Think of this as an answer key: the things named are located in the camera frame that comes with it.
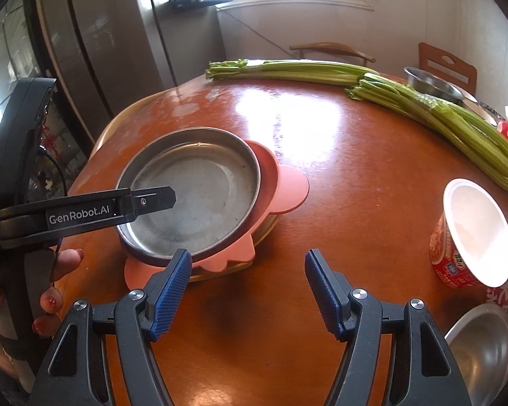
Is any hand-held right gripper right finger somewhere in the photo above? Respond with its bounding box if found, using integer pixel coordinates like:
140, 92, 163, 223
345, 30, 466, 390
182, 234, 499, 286
304, 249, 472, 406

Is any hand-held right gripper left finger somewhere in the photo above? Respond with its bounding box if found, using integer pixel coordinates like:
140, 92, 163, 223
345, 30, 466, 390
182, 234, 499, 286
27, 249, 192, 406

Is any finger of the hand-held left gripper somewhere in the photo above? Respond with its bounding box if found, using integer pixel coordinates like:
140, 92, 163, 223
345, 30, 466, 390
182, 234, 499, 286
119, 185, 177, 223

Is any shallow steel plate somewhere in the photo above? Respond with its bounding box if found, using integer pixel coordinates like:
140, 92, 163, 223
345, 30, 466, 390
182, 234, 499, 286
115, 127, 262, 268

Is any yellow shell-shaped bowl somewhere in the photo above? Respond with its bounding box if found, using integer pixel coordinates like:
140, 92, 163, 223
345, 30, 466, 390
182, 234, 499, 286
186, 213, 282, 282

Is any pink plastic plate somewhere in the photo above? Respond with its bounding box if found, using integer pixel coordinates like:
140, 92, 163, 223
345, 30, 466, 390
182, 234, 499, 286
124, 139, 311, 289

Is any large steel bowl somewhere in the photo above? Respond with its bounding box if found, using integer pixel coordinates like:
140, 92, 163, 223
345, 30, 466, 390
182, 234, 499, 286
444, 302, 508, 406

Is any person's left hand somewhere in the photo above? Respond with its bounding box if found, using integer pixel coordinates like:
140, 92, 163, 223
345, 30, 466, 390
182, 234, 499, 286
0, 249, 85, 339

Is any red window decoration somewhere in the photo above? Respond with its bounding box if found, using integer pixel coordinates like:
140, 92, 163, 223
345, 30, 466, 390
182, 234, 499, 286
38, 131, 70, 157

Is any grey refrigerator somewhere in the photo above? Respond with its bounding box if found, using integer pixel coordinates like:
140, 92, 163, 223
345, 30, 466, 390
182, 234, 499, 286
34, 0, 221, 144

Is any long celery bunch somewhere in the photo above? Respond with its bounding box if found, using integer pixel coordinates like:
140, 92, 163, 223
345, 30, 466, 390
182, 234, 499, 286
205, 59, 379, 85

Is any thick celery bunch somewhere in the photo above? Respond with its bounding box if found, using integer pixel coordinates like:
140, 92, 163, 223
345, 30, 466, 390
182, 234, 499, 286
345, 74, 508, 195

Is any small steel bowl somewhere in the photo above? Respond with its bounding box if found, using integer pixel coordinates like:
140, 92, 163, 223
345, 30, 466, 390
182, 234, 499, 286
403, 66, 464, 104

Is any wooden chair curved back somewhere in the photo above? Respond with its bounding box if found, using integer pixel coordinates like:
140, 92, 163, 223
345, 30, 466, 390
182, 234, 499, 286
289, 42, 377, 66

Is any small round dish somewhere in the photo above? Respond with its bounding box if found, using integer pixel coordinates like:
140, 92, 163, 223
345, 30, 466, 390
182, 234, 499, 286
453, 85, 480, 108

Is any wooden chair with cutout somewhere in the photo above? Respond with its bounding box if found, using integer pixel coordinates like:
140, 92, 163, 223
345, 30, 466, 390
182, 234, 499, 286
418, 42, 478, 94

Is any black cable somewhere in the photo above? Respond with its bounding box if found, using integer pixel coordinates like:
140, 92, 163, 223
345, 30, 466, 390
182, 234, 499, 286
38, 144, 66, 282

